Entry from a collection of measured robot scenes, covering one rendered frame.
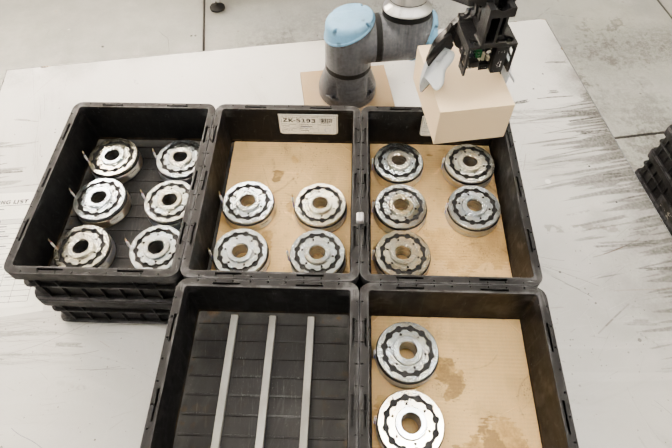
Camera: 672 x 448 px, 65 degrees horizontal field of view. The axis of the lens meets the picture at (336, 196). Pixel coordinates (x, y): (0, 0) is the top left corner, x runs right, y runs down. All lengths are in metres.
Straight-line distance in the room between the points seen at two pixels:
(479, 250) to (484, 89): 0.32
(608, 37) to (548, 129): 1.64
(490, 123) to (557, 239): 0.45
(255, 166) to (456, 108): 0.48
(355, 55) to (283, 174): 0.35
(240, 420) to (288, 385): 0.09
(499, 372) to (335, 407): 0.28
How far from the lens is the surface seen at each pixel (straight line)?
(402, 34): 1.28
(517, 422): 0.95
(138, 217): 1.13
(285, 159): 1.15
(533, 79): 1.59
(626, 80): 2.86
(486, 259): 1.04
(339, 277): 0.88
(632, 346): 1.21
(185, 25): 2.97
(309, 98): 1.41
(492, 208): 1.07
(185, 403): 0.95
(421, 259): 0.98
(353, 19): 1.28
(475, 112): 0.87
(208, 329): 0.98
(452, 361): 0.95
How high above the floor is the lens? 1.72
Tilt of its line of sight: 55 degrees down
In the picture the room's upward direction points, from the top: 1 degrees counter-clockwise
